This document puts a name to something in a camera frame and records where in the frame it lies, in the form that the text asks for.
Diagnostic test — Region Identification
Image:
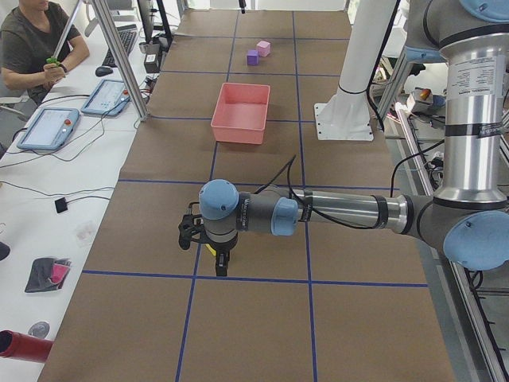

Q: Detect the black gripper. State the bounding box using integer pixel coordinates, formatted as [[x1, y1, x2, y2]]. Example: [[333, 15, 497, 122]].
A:
[[205, 231, 238, 276]]

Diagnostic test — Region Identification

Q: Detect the blue teach pendant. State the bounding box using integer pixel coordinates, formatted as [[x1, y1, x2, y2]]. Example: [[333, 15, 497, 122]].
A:
[[17, 107, 80, 150], [80, 79, 130, 117]]

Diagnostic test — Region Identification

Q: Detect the seated person dark shirt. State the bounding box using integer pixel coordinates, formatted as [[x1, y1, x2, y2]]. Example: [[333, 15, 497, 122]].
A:
[[1, 1, 90, 105]]

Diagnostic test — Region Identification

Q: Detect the far blue teach pendant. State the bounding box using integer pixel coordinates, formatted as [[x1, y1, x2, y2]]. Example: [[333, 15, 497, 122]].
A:
[[80, 79, 130, 117]]

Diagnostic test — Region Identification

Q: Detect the purple foam block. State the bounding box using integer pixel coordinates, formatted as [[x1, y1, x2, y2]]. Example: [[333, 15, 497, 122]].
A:
[[246, 49, 259, 66]]

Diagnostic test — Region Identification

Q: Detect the red cylinder bottle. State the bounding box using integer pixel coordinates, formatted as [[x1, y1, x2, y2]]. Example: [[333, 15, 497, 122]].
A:
[[1, 330, 53, 363]]

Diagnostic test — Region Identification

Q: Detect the small black square device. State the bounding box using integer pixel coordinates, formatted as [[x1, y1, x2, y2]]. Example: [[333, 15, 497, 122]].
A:
[[54, 197, 68, 214]]

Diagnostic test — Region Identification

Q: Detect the aluminium frame post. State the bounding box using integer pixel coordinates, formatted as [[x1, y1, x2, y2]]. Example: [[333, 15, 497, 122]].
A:
[[90, 0, 148, 122]]

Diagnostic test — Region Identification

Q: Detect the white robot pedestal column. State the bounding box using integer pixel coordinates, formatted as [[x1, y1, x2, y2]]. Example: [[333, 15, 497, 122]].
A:
[[314, 0, 399, 142]]

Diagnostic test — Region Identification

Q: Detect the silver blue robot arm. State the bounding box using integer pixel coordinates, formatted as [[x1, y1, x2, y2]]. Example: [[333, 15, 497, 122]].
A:
[[179, 1, 508, 276]]

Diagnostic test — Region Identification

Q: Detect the black computer mouse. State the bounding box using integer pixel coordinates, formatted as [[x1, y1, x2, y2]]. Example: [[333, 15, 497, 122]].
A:
[[95, 66, 113, 77]]

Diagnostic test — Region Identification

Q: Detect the near blue teach pendant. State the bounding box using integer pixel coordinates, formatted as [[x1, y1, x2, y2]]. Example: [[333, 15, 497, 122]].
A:
[[17, 107, 80, 150]]

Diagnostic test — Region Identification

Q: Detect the pink plastic bin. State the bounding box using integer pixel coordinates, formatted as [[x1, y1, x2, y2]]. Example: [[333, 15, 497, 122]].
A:
[[211, 82, 270, 145]]

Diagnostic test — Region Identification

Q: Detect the pink foam block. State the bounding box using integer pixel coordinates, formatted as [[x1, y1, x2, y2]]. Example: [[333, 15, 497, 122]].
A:
[[256, 40, 271, 57]]

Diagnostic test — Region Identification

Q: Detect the dark pouch with pink cloth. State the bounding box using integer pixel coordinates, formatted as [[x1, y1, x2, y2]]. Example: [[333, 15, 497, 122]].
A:
[[25, 257, 72, 293]]

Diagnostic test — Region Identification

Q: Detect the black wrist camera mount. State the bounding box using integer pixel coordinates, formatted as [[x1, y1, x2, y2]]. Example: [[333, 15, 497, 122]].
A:
[[178, 201, 208, 250]]

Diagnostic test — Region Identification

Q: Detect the black computer keyboard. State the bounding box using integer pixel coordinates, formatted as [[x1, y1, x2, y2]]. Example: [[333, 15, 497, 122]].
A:
[[102, 24, 138, 68]]

